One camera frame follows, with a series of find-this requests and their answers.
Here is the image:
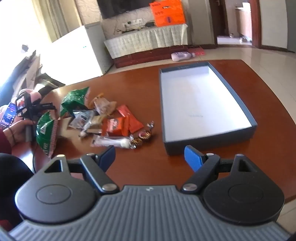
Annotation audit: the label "brown gold candy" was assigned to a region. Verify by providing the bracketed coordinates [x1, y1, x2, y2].
[129, 137, 142, 149]
[138, 131, 153, 141]

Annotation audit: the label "wooden television cabinet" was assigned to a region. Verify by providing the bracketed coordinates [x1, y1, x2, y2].
[114, 44, 193, 69]

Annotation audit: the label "beige snack packet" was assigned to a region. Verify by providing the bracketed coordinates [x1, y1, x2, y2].
[87, 115, 102, 134]

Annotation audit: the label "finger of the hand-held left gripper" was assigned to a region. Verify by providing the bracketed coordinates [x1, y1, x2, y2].
[37, 102, 56, 112]

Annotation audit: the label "white wall outlets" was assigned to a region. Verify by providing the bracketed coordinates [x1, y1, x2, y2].
[122, 18, 143, 26]

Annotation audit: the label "green snack bag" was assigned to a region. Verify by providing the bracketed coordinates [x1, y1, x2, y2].
[60, 87, 90, 119]
[35, 111, 61, 158]

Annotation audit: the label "beige curtain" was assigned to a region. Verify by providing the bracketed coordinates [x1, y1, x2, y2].
[31, 0, 83, 44]

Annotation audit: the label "dark chair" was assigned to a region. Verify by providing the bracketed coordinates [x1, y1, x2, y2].
[35, 72, 64, 93]

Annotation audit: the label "person's left hand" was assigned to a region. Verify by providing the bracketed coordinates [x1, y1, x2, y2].
[3, 119, 35, 147]

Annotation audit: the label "long orange snack packet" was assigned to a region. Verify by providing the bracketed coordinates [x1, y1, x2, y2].
[117, 104, 144, 134]

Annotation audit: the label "long clear snack packet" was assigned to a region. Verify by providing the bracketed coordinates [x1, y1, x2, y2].
[91, 135, 131, 149]

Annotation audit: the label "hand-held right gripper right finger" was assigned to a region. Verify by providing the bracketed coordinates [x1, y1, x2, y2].
[181, 145, 257, 194]

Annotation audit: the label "square orange snack packet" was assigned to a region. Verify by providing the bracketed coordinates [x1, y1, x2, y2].
[101, 117, 129, 137]

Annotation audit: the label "orange gift box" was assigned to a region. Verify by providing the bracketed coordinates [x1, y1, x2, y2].
[149, 0, 187, 27]

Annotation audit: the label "pink floor mat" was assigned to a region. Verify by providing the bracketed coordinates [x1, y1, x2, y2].
[187, 46, 206, 56]

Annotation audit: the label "black television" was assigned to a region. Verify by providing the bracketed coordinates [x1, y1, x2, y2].
[97, 0, 153, 19]

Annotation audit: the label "brown nut snack packet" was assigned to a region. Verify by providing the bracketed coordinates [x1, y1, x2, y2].
[92, 93, 116, 115]

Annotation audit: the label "pale cabinet cloth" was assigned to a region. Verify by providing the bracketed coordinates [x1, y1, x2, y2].
[103, 23, 188, 60]

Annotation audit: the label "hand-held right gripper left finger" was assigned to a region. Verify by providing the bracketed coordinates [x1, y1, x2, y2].
[44, 146, 119, 193]

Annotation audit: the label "white chest freezer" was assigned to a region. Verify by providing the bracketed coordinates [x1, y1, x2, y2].
[38, 24, 114, 86]

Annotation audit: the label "person's left forearm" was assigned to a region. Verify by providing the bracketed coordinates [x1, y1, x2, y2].
[0, 129, 12, 155]

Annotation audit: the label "purple detergent bottle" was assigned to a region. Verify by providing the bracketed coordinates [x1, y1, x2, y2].
[171, 52, 196, 62]

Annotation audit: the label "grey cardboard box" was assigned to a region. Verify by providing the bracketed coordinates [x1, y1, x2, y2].
[159, 61, 258, 156]

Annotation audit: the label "person's black-clothed leg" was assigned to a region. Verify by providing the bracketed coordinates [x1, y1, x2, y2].
[0, 153, 35, 226]

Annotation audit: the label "small clear snack packet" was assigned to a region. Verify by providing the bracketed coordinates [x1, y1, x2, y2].
[68, 110, 94, 129]

